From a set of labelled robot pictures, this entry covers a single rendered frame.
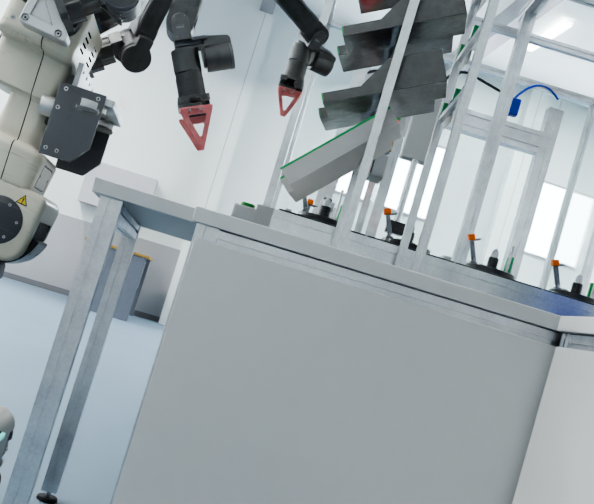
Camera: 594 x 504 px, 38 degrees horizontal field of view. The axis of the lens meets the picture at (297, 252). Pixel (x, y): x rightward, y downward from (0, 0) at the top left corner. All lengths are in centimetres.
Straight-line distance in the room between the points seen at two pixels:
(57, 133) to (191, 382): 62
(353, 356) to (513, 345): 31
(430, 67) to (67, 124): 80
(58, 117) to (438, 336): 92
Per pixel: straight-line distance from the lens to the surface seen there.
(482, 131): 364
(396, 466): 171
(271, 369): 168
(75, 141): 193
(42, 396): 178
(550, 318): 175
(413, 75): 200
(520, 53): 346
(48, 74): 202
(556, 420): 163
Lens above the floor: 72
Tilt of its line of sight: 4 degrees up
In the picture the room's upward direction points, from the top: 17 degrees clockwise
